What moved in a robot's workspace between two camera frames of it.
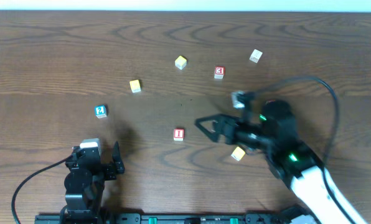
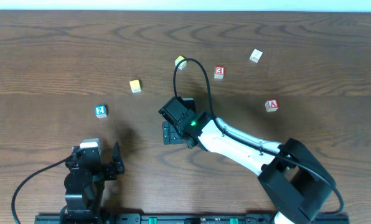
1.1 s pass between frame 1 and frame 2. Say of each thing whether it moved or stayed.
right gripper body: moved
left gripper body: stayed
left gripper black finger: stayed
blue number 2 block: stayed
